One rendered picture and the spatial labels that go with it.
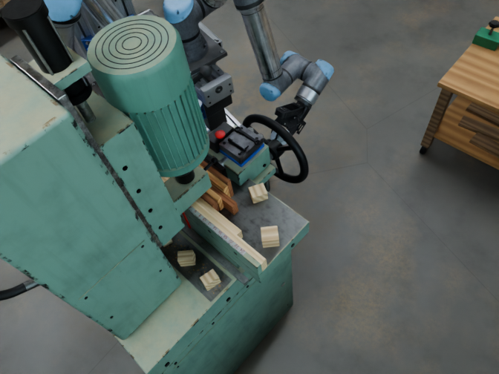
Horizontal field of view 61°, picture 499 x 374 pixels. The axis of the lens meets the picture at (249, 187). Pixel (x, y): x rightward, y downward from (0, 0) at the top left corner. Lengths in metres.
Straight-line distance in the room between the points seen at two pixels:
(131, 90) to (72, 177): 0.18
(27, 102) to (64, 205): 0.18
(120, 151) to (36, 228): 0.20
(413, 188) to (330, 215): 0.47
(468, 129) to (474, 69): 0.36
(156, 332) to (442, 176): 1.74
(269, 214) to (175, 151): 0.39
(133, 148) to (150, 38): 0.21
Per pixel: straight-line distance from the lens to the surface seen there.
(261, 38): 1.44
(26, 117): 0.70
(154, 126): 0.86
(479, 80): 2.20
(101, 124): 0.84
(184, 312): 1.23
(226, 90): 1.78
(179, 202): 1.12
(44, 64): 0.75
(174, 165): 0.95
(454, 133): 2.42
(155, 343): 1.23
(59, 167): 0.72
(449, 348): 2.09
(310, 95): 1.57
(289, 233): 1.17
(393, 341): 2.04
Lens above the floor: 1.95
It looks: 57 degrees down
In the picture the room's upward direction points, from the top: 10 degrees counter-clockwise
